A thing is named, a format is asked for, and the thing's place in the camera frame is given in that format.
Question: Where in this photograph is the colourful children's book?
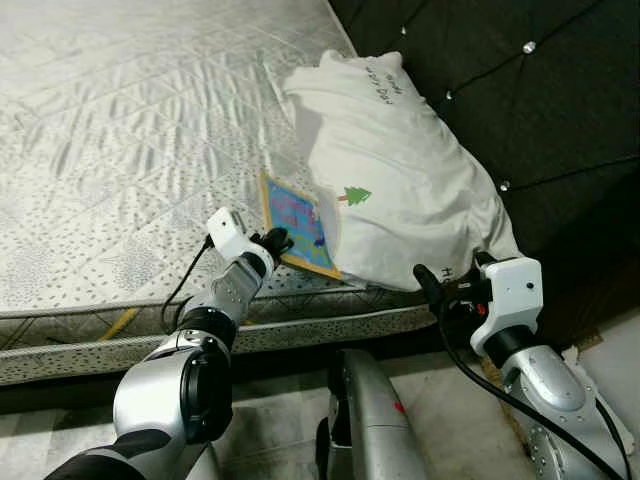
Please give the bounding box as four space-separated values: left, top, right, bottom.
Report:
260 170 343 281

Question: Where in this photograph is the white pillow with tree print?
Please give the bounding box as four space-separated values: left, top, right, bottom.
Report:
283 50 521 293

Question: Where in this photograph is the grey right robot leg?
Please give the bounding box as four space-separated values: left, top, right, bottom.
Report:
318 348 431 480

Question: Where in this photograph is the black tufted headboard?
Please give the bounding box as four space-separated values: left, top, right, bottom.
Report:
328 0 640 351

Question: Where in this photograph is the beige quilted mattress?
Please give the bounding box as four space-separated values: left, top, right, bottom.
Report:
0 0 441 386

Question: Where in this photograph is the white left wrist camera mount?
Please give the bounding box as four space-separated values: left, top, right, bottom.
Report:
205 208 251 263

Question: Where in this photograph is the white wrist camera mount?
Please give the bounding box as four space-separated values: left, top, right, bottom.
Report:
205 208 251 263
470 257 543 356

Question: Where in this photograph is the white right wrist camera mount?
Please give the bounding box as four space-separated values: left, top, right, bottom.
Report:
470 257 543 356

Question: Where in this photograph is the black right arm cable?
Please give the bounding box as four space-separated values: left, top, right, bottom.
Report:
437 300 631 480

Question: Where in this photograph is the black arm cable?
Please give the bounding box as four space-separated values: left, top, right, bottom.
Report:
437 300 631 480
160 235 216 333

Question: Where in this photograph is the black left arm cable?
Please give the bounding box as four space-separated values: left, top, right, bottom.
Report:
160 235 216 333

